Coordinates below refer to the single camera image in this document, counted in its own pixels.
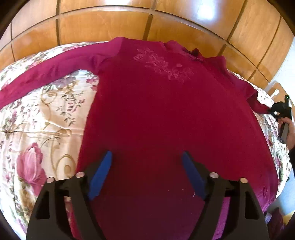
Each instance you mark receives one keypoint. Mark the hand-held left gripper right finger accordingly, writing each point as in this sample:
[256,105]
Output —
[193,176]

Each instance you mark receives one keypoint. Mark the dark purple cloth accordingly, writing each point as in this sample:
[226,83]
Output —
[274,222]

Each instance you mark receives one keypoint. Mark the crimson long-sleeved sweater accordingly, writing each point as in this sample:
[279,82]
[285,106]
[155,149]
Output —
[161,115]

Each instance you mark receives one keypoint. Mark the wooden nightstand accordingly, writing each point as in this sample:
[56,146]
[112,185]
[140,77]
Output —
[276,85]

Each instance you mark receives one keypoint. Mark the wooden panelled headboard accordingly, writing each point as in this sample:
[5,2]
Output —
[103,25]

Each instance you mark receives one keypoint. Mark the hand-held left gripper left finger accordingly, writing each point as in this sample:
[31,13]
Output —
[101,175]

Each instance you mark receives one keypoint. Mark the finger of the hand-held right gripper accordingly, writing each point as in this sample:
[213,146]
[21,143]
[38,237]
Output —
[271,109]

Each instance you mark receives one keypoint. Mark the person's right hand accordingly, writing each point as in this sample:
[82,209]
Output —
[290,131]

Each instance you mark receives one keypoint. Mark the floral bedspread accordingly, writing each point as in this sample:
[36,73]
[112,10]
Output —
[46,129]

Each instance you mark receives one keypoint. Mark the small white charger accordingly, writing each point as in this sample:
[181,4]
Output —
[275,92]

